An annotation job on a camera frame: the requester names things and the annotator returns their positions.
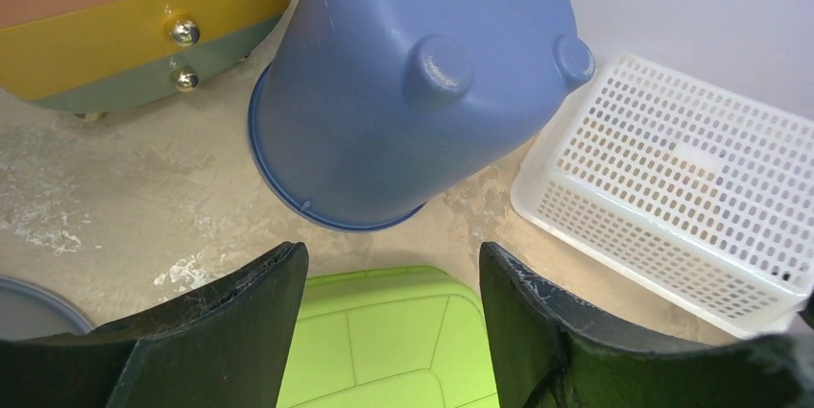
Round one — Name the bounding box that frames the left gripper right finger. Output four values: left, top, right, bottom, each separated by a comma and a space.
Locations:
479, 242, 813, 407

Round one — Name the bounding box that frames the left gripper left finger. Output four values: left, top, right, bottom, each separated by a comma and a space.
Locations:
1, 242, 309, 407

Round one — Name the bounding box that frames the green plastic tray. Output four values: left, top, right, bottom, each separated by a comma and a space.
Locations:
277, 266, 499, 407

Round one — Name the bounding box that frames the grey plastic bucket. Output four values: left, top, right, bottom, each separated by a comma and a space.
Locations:
1, 276, 95, 341

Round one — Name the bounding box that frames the small white perforated basket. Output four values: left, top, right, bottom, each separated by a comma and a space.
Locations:
511, 54, 813, 339

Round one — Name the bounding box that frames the blue plastic bucket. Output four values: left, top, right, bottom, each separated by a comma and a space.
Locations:
248, 0, 595, 231

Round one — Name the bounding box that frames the round drawer cabinet orange yellow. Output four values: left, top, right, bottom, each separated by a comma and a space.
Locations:
1, 0, 291, 119

